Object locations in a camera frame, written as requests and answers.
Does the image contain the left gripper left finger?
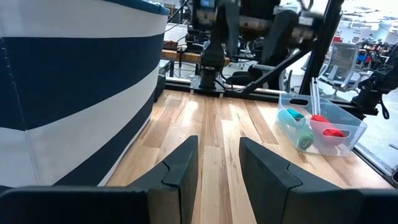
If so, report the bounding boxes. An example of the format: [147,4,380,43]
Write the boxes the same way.
[0,135,200,224]

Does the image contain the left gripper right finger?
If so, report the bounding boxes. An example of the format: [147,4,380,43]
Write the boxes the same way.
[238,136,398,224]

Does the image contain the dark green bandage roll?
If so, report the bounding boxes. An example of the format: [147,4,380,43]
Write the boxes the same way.
[294,124,315,150]

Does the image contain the teal-green bandage roll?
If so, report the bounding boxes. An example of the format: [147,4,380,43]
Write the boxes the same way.
[277,108,307,130]

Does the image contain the red bandage roll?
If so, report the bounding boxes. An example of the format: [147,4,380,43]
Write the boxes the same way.
[310,114,346,138]

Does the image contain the clear plastic container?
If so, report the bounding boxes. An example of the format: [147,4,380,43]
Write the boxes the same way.
[275,92,368,157]

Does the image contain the clear plastic tweezers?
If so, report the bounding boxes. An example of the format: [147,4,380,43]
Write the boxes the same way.
[310,77,323,116]

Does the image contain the wooden workbench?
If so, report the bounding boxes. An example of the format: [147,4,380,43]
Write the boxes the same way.
[160,48,233,68]

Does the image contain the navy striped fabric bin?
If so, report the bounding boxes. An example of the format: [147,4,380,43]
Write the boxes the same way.
[0,0,171,191]

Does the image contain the grey mesh office chair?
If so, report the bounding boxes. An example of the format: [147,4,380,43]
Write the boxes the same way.
[317,42,369,100]

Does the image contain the black office chair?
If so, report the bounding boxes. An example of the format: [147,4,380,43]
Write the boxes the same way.
[229,9,301,93]

